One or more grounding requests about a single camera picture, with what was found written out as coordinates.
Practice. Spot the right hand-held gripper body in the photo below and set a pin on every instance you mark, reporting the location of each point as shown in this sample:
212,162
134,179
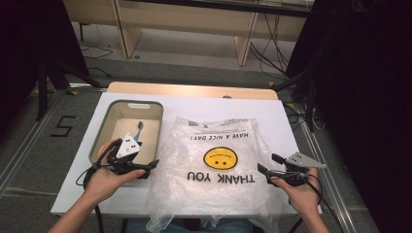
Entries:
302,161

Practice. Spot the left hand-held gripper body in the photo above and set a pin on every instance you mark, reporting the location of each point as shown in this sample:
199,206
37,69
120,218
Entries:
128,147

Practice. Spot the grey storage bin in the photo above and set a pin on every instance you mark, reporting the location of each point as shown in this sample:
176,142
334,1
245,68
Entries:
129,115

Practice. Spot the clear plastic bag smiley print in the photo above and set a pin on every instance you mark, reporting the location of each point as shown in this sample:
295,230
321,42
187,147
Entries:
220,194

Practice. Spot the person's right hand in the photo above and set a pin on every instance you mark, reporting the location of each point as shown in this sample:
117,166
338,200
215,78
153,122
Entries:
304,197

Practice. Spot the person's left hand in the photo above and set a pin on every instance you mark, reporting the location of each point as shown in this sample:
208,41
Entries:
100,181

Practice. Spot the black tripod stand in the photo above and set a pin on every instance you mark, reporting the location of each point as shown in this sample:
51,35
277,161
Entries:
42,93
311,103

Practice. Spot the person's blue jeans legs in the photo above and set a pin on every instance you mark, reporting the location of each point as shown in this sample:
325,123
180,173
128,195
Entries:
233,226

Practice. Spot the white table board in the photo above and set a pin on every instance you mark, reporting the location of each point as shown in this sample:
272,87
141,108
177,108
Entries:
194,103

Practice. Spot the black curtain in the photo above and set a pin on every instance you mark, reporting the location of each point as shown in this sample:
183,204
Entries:
372,97
26,39

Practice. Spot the long wooden desk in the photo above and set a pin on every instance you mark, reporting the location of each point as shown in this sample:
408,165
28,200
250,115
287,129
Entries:
181,19

